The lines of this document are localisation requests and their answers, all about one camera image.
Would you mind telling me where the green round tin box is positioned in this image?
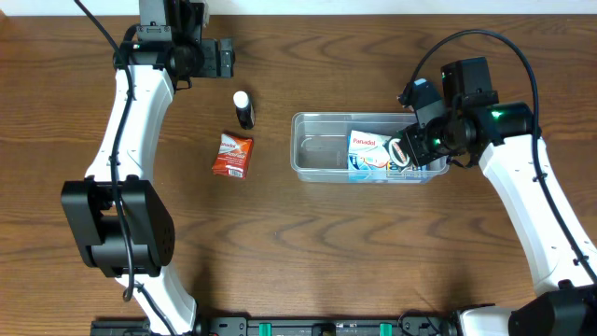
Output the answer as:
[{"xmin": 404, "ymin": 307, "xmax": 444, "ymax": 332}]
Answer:
[{"xmin": 387, "ymin": 137, "xmax": 411, "ymax": 170}]

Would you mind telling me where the white blue Panadol box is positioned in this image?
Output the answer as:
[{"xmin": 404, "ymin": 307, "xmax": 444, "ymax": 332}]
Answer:
[{"xmin": 347, "ymin": 131, "xmax": 391, "ymax": 171}]

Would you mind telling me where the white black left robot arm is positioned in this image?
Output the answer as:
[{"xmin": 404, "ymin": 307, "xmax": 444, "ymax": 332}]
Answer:
[{"xmin": 61, "ymin": 0, "xmax": 235, "ymax": 335}]

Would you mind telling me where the red Panadol box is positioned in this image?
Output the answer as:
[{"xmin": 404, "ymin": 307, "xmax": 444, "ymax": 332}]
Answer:
[{"xmin": 212, "ymin": 133, "xmax": 254, "ymax": 179}]

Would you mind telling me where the blue Cool Fever box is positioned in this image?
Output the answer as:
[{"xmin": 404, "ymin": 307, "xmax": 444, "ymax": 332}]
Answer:
[{"xmin": 347, "ymin": 154, "xmax": 429, "ymax": 183}]

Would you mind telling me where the clear plastic container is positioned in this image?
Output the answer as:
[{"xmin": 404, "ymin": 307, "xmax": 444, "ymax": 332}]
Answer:
[{"xmin": 291, "ymin": 112, "xmax": 449, "ymax": 183}]

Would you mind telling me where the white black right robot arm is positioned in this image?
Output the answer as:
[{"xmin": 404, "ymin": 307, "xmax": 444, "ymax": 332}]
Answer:
[{"xmin": 398, "ymin": 58, "xmax": 596, "ymax": 335}]

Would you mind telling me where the black bottle white cap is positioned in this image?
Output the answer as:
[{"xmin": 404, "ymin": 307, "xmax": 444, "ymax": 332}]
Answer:
[{"xmin": 233, "ymin": 91, "xmax": 256, "ymax": 130}]

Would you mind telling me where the black mounting rail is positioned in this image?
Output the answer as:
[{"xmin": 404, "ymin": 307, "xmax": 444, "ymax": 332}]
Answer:
[{"xmin": 90, "ymin": 315, "xmax": 461, "ymax": 336}]

